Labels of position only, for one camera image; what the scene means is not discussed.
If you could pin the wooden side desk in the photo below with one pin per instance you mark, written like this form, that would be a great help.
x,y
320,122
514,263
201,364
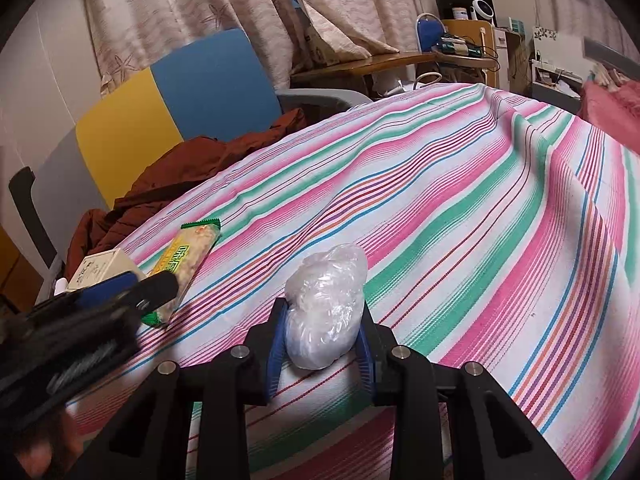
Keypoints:
x,y
381,63

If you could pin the white plastic bag ball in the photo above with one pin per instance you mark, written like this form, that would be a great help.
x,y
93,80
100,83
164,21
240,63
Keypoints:
x,y
325,306

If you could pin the white rectangular sponge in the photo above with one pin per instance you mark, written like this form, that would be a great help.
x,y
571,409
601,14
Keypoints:
x,y
60,286

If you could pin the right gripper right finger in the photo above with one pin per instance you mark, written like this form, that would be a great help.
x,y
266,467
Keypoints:
x,y
449,419

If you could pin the cracker biscuit packet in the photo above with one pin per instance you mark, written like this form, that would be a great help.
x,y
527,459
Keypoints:
x,y
183,257

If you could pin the grey yellow blue chair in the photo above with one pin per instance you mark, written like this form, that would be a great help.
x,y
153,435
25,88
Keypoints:
x,y
213,87

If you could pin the blue round object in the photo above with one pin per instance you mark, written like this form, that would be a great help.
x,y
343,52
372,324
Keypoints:
x,y
429,31

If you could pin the person's left hand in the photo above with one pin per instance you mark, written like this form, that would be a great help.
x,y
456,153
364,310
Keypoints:
x,y
56,442

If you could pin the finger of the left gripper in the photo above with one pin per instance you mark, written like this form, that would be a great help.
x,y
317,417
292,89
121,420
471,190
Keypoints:
x,y
148,295
88,297

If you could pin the black rolled mat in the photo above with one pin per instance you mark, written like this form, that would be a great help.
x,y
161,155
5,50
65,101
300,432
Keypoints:
x,y
20,187

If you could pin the patterned beige curtain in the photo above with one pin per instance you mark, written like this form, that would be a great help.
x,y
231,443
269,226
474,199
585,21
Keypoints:
x,y
131,35

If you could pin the striped pink green tablecloth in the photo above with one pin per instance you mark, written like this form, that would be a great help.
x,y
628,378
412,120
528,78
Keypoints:
x,y
497,229

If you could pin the wooden wardrobe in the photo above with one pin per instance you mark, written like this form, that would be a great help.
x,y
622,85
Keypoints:
x,y
20,283

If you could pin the dark red jacket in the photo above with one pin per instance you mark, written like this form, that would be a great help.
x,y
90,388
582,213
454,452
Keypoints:
x,y
185,166

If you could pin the cream cardboard box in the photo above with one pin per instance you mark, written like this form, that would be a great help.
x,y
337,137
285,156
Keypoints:
x,y
99,267

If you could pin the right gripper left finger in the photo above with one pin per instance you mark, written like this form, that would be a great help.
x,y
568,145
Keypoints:
x,y
148,437

